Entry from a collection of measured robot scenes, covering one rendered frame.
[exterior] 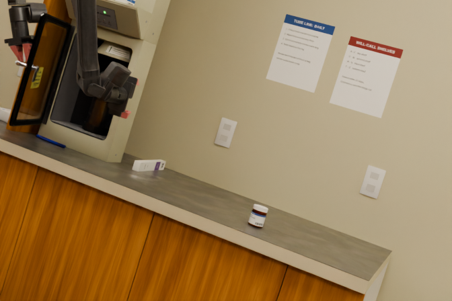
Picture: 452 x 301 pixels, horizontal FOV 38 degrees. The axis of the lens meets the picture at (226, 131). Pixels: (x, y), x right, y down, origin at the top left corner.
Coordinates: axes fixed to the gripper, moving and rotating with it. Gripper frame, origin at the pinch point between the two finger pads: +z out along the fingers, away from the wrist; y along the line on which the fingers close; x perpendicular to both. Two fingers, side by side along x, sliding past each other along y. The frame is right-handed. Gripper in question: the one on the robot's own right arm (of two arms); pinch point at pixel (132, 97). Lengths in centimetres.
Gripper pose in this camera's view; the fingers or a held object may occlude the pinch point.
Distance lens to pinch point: 229.0
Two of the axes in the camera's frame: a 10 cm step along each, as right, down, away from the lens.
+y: 2.9, -9.5, -0.6
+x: -9.0, -3.0, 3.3
